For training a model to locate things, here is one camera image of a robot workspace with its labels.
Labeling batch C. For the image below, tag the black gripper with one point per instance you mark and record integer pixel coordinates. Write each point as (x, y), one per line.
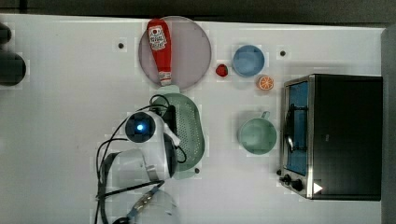
(170, 118)

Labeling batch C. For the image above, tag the mint green oval strainer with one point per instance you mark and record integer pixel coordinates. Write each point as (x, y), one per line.
(189, 130)

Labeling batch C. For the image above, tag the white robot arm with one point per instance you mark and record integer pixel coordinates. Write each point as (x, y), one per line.
(151, 160)

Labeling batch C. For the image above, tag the red toy strawberry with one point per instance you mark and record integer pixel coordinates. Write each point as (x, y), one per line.
(222, 70)

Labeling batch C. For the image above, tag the round grey plate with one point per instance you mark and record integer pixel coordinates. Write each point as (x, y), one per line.
(191, 53)

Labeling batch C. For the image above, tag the red plush ketchup bottle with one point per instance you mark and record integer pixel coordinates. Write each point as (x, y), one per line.
(161, 48)

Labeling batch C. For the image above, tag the mint green cup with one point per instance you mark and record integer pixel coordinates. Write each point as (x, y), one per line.
(258, 136)

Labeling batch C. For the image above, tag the blue bowl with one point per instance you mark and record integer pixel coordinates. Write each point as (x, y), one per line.
(248, 61)

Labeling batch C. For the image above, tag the toy orange slice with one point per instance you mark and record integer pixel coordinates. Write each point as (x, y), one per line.
(265, 83)

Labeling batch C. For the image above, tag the black round pot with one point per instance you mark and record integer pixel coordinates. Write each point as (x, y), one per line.
(12, 68)

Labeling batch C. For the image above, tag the black silver toaster oven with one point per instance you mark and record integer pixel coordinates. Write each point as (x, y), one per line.
(331, 137)

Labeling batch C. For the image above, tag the black cylinder container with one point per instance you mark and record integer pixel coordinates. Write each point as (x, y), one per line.
(5, 34)

